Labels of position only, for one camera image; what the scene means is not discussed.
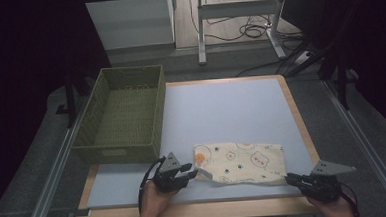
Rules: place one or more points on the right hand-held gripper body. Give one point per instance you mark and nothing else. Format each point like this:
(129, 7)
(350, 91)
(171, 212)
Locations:
(321, 185)

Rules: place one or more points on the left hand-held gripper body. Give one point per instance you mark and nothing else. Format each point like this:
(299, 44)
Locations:
(169, 180)

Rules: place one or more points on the cream patterned cloth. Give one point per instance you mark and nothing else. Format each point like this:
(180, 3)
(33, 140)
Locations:
(244, 164)

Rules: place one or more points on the green woven basket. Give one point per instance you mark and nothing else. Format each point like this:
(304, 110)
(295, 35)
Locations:
(125, 122)

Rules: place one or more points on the person's left hand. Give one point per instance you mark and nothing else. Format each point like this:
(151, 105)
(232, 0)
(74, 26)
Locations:
(152, 200)

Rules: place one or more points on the person's right hand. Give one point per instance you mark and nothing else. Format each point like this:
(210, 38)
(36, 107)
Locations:
(334, 209)

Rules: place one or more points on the light grey table mat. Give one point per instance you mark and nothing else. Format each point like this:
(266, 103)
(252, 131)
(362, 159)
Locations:
(228, 113)

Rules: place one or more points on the black stand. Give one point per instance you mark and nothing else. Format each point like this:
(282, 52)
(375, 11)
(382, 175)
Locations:
(69, 101)
(342, 84)

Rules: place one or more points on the white power strip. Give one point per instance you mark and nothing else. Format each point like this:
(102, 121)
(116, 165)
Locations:
(302, 57)

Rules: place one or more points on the white cabinet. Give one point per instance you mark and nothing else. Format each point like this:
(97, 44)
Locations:
(129, 21)

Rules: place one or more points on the metal floor rail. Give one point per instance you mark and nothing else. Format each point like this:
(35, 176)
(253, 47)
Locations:
(51, 182)
(366, 146)

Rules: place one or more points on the white desk frame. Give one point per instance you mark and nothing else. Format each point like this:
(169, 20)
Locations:
(236, 9)

